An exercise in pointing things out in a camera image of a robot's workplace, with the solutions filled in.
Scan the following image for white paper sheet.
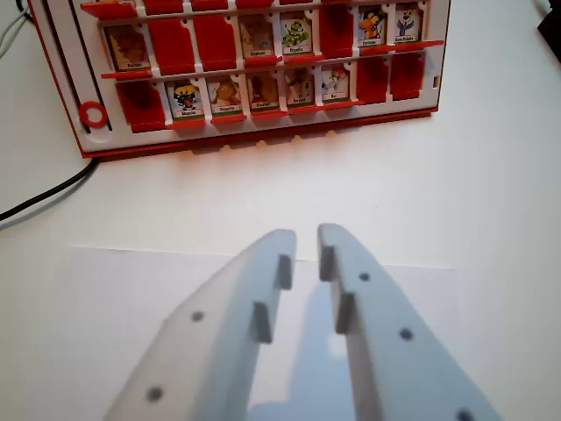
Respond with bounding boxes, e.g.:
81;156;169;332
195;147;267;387
69;245;458;421

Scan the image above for red and white game board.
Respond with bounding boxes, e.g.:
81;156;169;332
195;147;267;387
25;0;452;160

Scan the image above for black box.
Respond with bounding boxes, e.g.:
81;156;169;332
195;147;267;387
536;7;561;46

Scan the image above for black cable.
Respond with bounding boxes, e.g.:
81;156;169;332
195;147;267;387
0;156;100;221

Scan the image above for grey cable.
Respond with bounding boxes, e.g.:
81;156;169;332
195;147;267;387
0;0;28;43
0;12;34;59

